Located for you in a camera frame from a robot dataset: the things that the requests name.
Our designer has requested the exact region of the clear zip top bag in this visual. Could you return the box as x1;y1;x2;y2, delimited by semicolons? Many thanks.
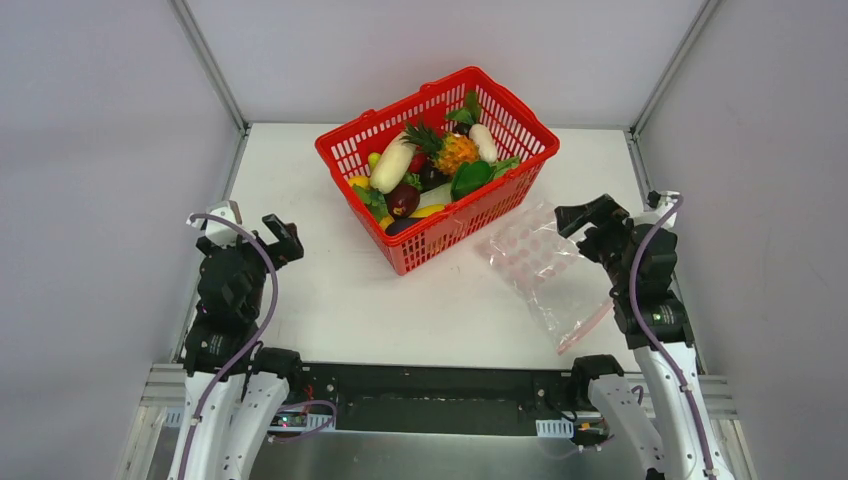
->
475;201;612;355

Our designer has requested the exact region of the red plastic shopping basket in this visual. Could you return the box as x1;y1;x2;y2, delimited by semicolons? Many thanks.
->
315;66;560;275

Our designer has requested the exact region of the toy pineapple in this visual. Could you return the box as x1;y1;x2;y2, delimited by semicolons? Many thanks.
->
402;122;480;176

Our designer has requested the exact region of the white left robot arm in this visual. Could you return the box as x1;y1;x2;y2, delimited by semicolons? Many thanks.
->
168;202;305;479

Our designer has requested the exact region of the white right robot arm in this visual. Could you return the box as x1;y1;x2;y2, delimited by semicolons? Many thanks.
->
554;191;733;479

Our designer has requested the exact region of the yellow lemon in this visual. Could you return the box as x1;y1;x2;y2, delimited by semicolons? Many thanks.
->
347;176;370;189

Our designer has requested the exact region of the green leafy bok choy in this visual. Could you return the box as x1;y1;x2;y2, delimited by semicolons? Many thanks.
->
450;156;521;201

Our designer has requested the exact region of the small white radish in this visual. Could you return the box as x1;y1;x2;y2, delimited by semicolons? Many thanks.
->
468;123;498;164

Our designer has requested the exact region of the purple eggplant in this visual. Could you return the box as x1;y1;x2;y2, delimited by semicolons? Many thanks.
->
384;217;422;236

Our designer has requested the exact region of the dark red round fruit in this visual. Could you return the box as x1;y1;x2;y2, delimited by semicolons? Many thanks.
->
385;183;420;218

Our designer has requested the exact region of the white chinese cabbage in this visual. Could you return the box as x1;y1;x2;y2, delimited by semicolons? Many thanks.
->
418;183;453;209

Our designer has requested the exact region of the large white radish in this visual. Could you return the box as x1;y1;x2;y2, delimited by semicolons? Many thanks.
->
369;131;416;194

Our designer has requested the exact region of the yellow mango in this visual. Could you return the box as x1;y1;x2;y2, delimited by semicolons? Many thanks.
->
409;204;446;219

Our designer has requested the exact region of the dark purple round fruit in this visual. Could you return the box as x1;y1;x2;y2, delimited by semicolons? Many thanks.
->
418;162;451;193

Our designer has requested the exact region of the red bell pepper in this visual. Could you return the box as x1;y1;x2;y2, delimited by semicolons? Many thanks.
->
407;153;429;174

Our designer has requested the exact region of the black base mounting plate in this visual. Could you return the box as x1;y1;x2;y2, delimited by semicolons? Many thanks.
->
269;363;604;437

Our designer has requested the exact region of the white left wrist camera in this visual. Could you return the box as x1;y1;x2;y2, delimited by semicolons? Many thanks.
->
186;200;242;248

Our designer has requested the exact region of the aluminium frame rail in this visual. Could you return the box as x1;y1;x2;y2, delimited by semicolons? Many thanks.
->
140;363;739;420

